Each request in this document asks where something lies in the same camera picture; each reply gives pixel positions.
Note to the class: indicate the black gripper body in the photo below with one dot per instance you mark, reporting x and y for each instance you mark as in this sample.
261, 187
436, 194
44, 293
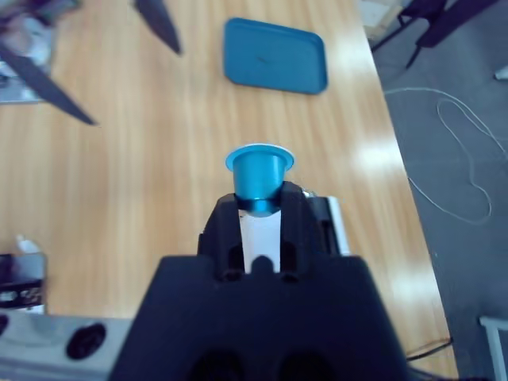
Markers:
31, 35

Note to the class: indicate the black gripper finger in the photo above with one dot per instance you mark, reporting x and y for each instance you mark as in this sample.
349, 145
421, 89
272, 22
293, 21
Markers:
295, 230
158, 24
47, 87
222, 238

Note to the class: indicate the blue coffee capsule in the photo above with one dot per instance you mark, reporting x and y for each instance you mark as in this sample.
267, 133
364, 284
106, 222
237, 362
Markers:
258, 178

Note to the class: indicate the white capsule coffee machine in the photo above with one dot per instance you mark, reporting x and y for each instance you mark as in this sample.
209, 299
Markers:
260, 238

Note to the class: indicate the teal plastic tray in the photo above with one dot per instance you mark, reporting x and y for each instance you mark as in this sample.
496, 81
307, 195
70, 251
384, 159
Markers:
274, 55

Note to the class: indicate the white paper tape label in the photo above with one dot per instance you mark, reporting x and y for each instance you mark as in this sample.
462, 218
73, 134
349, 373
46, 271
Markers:
25, 243

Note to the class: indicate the black chair legs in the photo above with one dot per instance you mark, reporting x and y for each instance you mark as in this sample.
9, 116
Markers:
436, 20

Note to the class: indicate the white metal frame leg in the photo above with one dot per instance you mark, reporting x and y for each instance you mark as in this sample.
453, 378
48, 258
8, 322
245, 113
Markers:
496, 341

